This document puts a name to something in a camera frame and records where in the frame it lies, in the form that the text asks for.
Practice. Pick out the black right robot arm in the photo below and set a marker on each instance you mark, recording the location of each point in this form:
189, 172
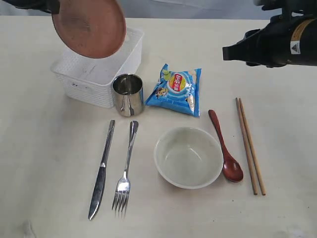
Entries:
282, 42

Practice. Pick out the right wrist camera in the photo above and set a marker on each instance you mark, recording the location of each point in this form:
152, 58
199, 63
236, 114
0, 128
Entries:
296, 6

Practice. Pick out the white ceramic bowl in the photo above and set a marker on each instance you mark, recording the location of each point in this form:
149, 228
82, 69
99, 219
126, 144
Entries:
188, 157

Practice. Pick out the wooden chopstick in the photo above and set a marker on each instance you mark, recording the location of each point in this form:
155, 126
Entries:
247, 148
255, 164

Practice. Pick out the white perforated plastic basket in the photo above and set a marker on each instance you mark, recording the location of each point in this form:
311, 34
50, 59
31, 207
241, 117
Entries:
90, 80

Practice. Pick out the stainless steel cup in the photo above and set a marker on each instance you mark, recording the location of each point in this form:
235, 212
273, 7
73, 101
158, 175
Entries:
128, 95

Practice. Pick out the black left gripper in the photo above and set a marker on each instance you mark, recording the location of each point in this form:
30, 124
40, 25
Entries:
47, 6

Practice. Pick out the blue chips bag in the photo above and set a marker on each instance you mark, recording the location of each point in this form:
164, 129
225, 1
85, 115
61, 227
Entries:
177, 91

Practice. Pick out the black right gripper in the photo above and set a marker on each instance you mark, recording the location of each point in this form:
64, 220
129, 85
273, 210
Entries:
245, 50

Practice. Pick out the red-brown wooden spoon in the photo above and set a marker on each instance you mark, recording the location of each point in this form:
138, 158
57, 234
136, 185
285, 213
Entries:
231, 168

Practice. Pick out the stainless steel fork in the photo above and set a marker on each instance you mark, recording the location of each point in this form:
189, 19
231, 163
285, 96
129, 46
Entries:
123, 187

